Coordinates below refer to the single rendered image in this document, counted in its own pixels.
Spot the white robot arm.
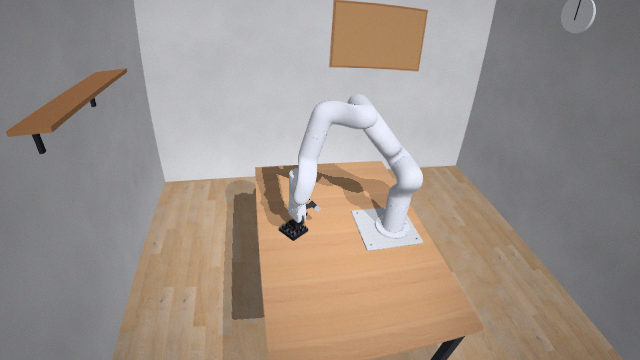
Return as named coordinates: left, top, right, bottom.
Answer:
left=289, top=94, right=423, bottom=239

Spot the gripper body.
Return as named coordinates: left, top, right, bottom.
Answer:
left=288, top=201, right=306, bottom=223

